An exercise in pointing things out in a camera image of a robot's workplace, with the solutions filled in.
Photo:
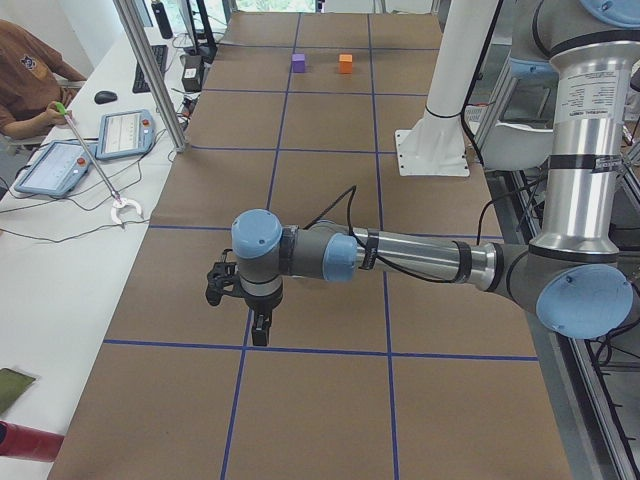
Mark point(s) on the black power adapter box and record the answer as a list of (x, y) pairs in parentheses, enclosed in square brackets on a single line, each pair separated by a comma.
[(193, 72)]

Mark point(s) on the person in brown shirt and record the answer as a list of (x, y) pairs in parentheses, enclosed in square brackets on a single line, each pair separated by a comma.
[(30, 70)]

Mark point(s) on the purple foam block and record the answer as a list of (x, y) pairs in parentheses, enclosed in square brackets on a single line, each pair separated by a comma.
[(298, 63)]

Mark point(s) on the reacher grabber stick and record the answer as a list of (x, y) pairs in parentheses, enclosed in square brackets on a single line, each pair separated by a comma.
[(119, 202)]

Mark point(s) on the near blue teach pendant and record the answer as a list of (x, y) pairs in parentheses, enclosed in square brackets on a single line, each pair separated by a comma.
[(56, 171)]

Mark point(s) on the green cloth pouch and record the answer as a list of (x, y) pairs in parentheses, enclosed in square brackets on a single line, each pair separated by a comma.
[(12, 385)]

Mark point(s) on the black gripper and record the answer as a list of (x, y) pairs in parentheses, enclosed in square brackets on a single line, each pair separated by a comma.
[(262, 303)]

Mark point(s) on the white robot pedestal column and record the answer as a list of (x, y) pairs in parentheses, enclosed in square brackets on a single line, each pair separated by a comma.
[(436, 145)]

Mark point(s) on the far blue teach pendant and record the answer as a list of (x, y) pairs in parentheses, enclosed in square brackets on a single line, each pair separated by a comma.
[(125, 134)]

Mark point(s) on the black water bottle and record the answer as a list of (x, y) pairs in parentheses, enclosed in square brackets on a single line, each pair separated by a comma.
[(162, 19)]

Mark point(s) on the blue teach pendant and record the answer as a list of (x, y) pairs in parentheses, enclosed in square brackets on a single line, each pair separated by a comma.
[(125, 134), (56, 171)]

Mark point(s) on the aluminium frame post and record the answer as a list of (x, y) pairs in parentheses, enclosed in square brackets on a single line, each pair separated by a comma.
[(138, 40)]

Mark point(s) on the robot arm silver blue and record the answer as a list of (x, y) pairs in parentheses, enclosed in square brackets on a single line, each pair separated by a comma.
[(544, 29), (567, 275)]

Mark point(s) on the red cylinder object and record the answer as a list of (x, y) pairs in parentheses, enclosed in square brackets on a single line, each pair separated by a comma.
[(21, 442)]

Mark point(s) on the orange foam block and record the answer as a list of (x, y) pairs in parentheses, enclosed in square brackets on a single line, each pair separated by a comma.
[(345, 63)]

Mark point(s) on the monitor stand black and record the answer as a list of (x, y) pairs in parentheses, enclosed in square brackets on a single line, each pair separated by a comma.
[(199, 31)]

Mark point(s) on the black computer mouse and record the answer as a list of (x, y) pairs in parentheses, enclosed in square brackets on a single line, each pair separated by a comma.
[(104, 97)]

